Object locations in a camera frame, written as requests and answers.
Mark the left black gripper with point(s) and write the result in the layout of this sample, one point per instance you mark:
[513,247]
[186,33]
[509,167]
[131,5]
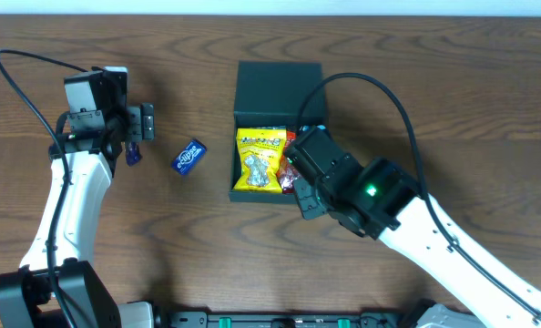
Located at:
[147,121]

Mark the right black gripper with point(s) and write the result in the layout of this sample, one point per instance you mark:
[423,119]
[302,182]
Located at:
[310,200]

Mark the red snack bag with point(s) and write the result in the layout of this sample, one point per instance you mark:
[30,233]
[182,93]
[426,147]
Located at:
[287,174]

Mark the dark blue candy bar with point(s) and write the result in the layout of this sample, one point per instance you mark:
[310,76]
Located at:
[133,155]

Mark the blue Oreo cookie pack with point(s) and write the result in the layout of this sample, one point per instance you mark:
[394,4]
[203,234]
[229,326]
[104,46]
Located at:
[292,128]

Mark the yellow snack bag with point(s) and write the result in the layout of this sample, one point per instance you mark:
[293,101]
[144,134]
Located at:
[260,151]

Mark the blue Eclipse mint tin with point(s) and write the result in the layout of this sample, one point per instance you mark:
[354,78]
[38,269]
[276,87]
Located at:
[188,158]

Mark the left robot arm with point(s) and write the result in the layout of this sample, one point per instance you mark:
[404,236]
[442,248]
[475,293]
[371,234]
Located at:
[56,284]

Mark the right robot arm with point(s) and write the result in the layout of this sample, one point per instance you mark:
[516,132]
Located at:
[383,202]

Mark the black mounting rail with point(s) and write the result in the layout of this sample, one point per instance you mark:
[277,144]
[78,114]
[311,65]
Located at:
[283,320]

